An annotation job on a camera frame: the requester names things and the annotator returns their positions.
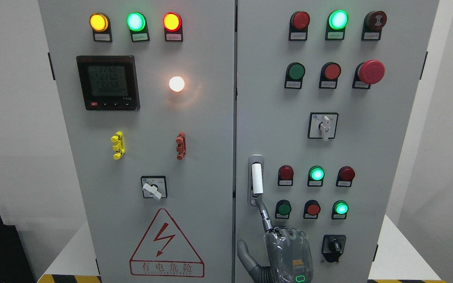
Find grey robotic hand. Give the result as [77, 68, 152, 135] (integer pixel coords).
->
[237, 197, 313, 283]

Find silver door handle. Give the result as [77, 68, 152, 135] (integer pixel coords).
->
[248, 154, 264, 206]

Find grey right cabinet door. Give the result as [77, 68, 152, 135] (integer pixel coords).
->
[236, 0, 439, 283]

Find grey cabinet door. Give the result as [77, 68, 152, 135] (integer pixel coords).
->
[236, 0, 439, 283]
[39, 0, 236, 283]

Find grey left cabinet door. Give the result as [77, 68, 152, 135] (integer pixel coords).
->
[39, 0, 236, 283]

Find green push button lower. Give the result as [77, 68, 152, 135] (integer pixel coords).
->
[275, 199, 292, 220]

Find green push button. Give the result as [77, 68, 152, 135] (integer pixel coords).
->
[275, 199, 292, 220]
[284, 62, 306, 89]

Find red push button lower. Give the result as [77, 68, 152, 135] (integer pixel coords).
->
[303, 200, 321, 220]

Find red push button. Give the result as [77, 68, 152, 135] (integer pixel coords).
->
[303, 200, 321, 220]
[319, 62, 341, 88]

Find green indicator light lower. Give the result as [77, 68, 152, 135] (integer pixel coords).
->
[332, 200, 349, 220]

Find green indicator light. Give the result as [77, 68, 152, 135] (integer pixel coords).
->
[332, 200, 349, 220]
[307, 165, 325, 187]
[126, 11, 150, 42]
[325, 9, 349, 40]

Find dark red indicator light left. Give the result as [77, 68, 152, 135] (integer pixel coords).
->
[278, 165, 294, 186]

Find dark red indicator light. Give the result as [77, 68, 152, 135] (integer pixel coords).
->
[335, 165, 355, 187]
[278, 165, 294, 186]

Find green indicator light middle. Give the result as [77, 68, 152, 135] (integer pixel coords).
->
[307, 165, 325, 187]

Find dark red indicator light right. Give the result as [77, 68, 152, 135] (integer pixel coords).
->
[335, 165, 355, 187]

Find red high voltage warning sticker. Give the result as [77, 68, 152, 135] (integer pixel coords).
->
[129, 208, 205, 278]

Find red terminal connector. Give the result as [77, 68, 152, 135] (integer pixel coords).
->
[175, 132, 187, 160]

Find green push button upper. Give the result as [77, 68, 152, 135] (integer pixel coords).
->
[284, 62, 306, 89]

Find red push button upper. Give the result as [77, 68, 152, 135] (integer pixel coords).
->
[319, 62, 341, 88]

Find red emergency stop button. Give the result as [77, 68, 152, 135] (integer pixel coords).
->
[352, 59, 385, 90]

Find white lit indicator light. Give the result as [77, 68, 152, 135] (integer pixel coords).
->
[168, 76, 186, 92]

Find yellow terminal connector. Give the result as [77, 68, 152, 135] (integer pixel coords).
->
[111, 131, 125, 160]

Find red indicator light top right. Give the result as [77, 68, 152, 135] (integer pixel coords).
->
[288, 11, 310, 41]

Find green indicator light top right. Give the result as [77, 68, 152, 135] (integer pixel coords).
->
[325, 9, 349, 40]

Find black digital power meter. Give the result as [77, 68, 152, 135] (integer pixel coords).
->
[77, 55, 140, 111]

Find dark red buzzer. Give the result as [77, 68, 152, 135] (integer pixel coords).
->
[361, 11, 387, 41]

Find red lit indicator light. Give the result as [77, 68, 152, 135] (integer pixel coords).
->
[162, 11, 183, 42]

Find black box with antenna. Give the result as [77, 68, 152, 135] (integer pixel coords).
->
[0, 215, 36, 283]

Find green indicator light top left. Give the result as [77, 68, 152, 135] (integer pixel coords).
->
[126, 11, 150, 42]

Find yellow indicator light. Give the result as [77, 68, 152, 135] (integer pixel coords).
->
[89, 13, 112, 42]

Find black rotary selector switch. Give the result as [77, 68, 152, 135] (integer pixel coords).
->
[321, 234, 346, 262]

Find white selector switch upper right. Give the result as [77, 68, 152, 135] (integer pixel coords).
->
[308, 112, 339, 141]

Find white selector switch left door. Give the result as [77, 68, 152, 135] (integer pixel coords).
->
[140, 175, 168, 200]

